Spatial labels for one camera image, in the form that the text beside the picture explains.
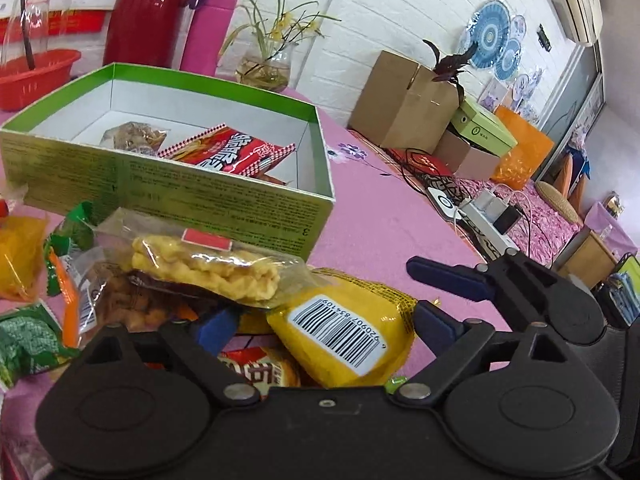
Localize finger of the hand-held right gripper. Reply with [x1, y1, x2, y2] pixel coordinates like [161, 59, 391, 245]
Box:
[406, 250, 562, 312]

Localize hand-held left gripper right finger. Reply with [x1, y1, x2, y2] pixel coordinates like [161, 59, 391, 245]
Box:
[394, 300, 569, 405]

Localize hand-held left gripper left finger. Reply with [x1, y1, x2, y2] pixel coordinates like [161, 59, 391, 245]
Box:
[80, 309, 261, 407]

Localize yellow snack packet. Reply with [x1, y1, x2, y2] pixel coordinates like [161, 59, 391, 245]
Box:
[266, 269, 420, 389]

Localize green cardboard box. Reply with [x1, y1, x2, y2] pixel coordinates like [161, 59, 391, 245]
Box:
[0, 62, 335, 261]

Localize orange translucent snack packet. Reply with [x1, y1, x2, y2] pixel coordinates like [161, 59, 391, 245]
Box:
[0, 214, 49, 302]

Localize clear packet of twisted snacks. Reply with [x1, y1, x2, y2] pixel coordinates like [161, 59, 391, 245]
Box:
[92, 207, 312, 309]

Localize clear packet of brown snacks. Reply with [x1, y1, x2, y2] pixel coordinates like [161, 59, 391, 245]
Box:
[102, 121, 171, 157]

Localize wooden cabinet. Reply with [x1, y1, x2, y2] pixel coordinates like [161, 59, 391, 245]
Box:
[554, 230, 621, 289]

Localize white power strip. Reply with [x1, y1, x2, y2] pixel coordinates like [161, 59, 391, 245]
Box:
[457, 197, 521, 258]

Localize red and white snack packet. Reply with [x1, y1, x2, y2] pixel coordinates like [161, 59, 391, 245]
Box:
[218, 346, 302, 389]

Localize white charger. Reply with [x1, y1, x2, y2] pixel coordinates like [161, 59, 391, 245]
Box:
[472, 192, 506, 218]

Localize black charger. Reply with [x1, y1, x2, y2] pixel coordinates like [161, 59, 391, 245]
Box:
[495, 205, 522, 234]

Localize purple cloth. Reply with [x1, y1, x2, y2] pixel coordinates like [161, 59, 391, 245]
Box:
[584, 202, 638, 257]

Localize clear packet of nuts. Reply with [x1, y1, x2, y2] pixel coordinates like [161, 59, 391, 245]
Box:
[75, 247, 211, 343]

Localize small cardboard box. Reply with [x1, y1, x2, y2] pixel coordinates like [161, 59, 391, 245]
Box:
[434, 130, 502, 181]

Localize woven round cushion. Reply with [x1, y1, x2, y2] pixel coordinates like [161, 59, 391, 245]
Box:
[535, 181, 584, 224]

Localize orange bag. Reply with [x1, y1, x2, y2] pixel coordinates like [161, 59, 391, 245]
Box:
[491, 106, 556, 184]

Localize green shoe box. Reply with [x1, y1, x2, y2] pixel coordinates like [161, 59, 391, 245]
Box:
[449, 99, 519, 157]

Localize green and orange snack packet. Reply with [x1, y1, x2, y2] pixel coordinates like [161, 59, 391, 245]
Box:
[44, 201, 98, 348]

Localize large cardboard box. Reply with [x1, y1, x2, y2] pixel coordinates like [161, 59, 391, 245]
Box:
[348, 51, 463, 154]

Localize purple leaf plant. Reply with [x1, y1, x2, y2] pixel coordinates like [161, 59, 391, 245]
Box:
[422, 39, 479, 106]

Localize glass vase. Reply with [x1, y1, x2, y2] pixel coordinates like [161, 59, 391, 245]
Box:
[235, 40, 293, 93]

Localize pink bottle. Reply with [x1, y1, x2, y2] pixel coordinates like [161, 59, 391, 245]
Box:
[179, 0, 239, 77]

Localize yellow flower plant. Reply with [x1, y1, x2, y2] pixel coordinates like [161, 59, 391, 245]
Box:
[217, 0, 342, 66]

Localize red plastic basin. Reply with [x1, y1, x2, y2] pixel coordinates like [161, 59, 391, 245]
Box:
[0, 49, 82, 112]

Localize red thermos jug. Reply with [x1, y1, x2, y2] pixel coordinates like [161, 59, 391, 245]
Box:
[102, 0, 213, 69]

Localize dark stirring stick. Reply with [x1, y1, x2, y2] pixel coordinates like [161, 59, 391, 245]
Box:
[19, 0, 37, 71]

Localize glass pitcher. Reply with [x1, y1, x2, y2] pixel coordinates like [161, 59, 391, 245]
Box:
[0, 0, 71, 73]

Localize black cables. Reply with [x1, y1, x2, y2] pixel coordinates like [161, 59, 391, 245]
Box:
[395, 149, 471, 211]

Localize medium blue round wall fan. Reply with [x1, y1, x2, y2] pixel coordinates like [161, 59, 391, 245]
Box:
[497, 37, 523, 81]

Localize blue decorative wall plates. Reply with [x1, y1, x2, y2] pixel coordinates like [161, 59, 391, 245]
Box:
[467, 0, 512, 68]

